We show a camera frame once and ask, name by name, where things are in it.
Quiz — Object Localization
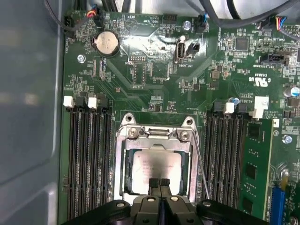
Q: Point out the long expansion slot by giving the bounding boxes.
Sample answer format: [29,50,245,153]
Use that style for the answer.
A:
[271,179,288,225]

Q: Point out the metal PC case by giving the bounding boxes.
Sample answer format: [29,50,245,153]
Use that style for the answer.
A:
[0,0,300,225]

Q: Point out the round coin battery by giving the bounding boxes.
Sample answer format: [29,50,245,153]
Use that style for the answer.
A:
[90,30,121,57]

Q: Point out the green motherboard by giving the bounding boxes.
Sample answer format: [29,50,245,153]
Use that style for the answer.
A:
[57,9,300,225]

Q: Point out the CPU socket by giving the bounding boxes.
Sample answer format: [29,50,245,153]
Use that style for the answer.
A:
[116,112,201,202]

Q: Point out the silver internal USB port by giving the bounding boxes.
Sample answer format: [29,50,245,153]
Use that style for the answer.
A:
[174,36,188,64]

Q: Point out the metal socket cover frame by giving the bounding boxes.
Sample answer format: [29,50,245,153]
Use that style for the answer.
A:
[116,137,200,200]

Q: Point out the black connector coloured wires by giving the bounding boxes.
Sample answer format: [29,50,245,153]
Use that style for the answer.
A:
[260,15,290,31]

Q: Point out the thin wire locking lever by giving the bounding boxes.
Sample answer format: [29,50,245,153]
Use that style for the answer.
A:
[191,130,211,200]

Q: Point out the black cable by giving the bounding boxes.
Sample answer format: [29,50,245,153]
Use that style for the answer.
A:
[100,0,119,12]

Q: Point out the silver topped CPU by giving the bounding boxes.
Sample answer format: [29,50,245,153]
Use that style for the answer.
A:
[125,148,190,195]

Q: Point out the green RAM stick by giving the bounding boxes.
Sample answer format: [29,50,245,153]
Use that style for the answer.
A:
[242,118,275,225]

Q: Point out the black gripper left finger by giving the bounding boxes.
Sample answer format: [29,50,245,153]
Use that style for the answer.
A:
[61,178,162,225]

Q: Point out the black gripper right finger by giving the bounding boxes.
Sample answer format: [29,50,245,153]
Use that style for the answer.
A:
[161,179,270,225]

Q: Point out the black connector blue wires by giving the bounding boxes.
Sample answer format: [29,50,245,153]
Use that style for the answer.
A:
[196,14,210,33]

